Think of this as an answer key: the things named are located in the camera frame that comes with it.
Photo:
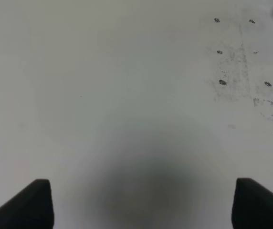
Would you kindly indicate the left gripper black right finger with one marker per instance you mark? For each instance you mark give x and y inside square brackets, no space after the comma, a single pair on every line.
[252,205]

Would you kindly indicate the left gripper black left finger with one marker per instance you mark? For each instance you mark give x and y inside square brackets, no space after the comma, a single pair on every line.
[31,208]

